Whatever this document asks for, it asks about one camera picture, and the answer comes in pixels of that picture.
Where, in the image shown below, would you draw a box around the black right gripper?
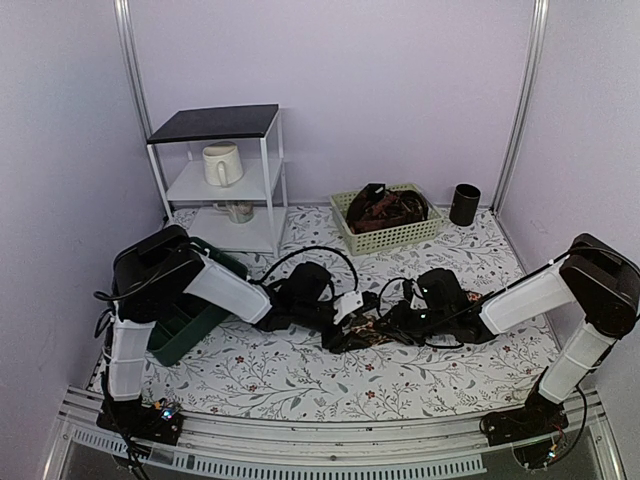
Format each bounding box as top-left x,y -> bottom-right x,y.
374,299 -> 454,347

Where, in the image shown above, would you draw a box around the cream floral patterned tie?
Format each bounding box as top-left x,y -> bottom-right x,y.
346,291 -> 483,350

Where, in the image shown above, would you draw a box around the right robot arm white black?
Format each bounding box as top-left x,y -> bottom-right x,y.
381,233 -> 639,436

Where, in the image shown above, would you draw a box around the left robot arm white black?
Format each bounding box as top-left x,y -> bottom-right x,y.
95,225 -> 365,434

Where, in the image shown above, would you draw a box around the dark brown rolled ties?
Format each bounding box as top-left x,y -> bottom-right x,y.
346,183 -> 429,234

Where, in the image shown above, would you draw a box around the floral patterned table mat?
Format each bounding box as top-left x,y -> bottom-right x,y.
142,206 -> 558,422

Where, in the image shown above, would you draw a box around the pale green perforated basket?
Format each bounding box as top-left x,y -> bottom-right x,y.
330,183 -> 444,256

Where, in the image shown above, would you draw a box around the black cylindrical cup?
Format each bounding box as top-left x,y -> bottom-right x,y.
449,183 -> 481,227

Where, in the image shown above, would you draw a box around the dark green plastic bin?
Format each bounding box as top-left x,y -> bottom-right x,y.
146,225 -> 248,366

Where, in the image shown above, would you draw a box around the white shelf with black top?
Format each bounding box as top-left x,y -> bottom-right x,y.
147,104 -> 288,255

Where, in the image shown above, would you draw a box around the white ceramic mug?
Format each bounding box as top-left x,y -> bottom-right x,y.
202,141 -> 244,188

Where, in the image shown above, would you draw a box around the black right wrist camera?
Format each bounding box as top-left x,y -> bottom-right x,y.
417,268 -> 469,310

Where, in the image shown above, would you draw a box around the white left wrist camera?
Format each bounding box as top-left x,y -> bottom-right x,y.
333,290 -> 378,325

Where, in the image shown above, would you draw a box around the aluminium front rail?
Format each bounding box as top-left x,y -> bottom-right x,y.
42,387 -> 626,480

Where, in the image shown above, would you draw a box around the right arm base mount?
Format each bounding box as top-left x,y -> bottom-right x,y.
479,394 -> 569,470

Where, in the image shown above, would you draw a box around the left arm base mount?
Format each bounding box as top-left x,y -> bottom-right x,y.
96,398 -> 184,446

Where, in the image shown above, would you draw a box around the right aluminium frame post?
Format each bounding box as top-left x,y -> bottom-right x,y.
491,0 -> 550,216

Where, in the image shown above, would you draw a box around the aluminium frame post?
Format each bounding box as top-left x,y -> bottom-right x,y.
112,0 -> 174,221
491,0 -> 550,216

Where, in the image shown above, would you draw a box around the left aluminium frame post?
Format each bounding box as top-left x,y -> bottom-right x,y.
112,0 -> 174,221

